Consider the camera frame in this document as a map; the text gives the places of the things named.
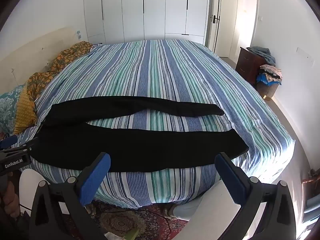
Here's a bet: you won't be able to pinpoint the black pants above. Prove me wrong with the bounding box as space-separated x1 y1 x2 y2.
31 96 250 173

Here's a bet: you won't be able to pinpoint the red patterned rug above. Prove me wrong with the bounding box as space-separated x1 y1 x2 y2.
67 199 192 240

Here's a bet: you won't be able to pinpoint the brown wooden furniture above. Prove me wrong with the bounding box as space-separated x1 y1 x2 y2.
301 169 320 195

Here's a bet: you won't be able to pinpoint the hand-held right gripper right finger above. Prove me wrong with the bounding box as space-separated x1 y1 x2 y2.
214 152 297 240

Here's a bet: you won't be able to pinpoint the striped bed sheet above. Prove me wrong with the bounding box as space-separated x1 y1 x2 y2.
15 39 294 209

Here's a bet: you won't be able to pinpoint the white wall plate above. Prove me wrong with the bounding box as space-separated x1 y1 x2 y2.
296 46 315 67

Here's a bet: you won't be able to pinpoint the orange floral blanket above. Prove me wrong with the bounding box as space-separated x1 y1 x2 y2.
26 41 94 110

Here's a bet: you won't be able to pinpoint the person's right leg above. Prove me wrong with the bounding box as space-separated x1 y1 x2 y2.
167 180 242 240

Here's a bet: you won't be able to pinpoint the person's leg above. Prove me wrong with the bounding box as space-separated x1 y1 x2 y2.
19 169 70 215
167 180 242 240

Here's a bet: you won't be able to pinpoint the beige headboard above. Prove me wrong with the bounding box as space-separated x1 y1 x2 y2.
0 27 78 95

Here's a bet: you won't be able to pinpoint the dark wooden dresser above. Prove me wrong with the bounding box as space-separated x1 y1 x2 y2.
236 46 270 88

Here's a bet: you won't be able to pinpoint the pink clothes pile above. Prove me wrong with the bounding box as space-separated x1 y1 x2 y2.
256 64 283 83

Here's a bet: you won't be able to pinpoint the person's left leg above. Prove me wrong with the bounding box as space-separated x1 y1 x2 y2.
19 169 70 215

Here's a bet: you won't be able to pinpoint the white door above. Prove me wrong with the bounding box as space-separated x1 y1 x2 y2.
204 0 223 53

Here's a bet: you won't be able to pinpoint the woven laundry basket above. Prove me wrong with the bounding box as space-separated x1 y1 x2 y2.
255 79 281 100

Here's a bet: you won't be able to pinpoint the teal patterned pillow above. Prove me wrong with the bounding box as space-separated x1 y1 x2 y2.
0 85 25 135

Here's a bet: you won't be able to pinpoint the yellow pillow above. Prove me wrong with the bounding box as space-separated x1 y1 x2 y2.
14 87 38 134

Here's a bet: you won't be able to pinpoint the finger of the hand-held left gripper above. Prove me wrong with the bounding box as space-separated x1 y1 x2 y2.
0 135 19 150
0 137 40 157

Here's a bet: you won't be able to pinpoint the white wardrobe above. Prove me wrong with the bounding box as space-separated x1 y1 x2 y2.
84 0 210 47

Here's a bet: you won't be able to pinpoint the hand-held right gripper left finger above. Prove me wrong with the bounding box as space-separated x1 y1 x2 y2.
29 152 112 240

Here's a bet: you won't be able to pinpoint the person's left hand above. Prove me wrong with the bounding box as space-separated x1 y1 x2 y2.
0 179 21 219

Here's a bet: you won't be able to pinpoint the grey clothes pile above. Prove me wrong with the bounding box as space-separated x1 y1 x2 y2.
246 46 276 66

